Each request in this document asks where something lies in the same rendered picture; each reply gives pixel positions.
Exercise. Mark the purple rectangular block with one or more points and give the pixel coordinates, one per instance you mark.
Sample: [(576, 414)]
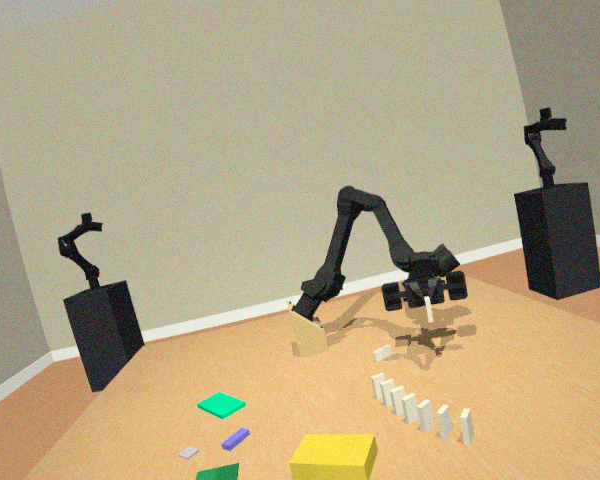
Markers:
[(235, 439)]

